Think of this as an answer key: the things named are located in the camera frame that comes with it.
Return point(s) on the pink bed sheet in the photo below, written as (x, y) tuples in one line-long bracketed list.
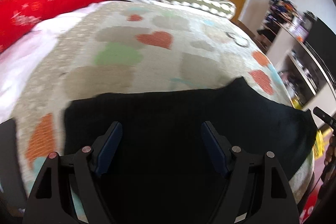
[(20, 59)]

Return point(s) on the black television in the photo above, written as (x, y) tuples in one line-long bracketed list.
[(321, 42)]

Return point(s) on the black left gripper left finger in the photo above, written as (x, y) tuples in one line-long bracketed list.
[(50, 200)]

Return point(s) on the red long pillow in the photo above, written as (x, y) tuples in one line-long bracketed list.
[(18, 17)]

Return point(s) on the person's right hand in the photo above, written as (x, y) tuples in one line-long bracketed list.
[(328, 174)]

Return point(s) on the heart pattern quilt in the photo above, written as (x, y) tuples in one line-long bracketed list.
[(132, 48)]

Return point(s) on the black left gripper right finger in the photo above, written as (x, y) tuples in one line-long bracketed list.
[(255, 187)]

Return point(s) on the black pants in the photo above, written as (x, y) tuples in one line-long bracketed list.
[(161, 171)]

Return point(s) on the green white patterned bolster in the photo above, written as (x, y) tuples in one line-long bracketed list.
[(222, 8)]

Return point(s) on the white shelf unit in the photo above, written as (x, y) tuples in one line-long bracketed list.
[(282, 35)]

